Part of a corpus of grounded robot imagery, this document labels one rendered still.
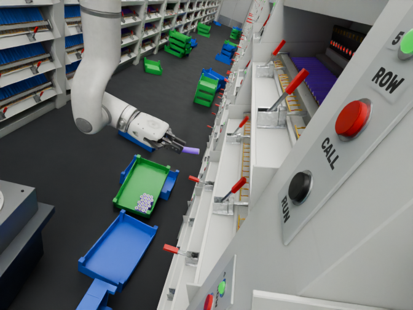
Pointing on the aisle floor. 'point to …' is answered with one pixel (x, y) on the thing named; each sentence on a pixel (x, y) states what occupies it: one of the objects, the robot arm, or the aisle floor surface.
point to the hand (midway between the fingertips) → (177, 145)
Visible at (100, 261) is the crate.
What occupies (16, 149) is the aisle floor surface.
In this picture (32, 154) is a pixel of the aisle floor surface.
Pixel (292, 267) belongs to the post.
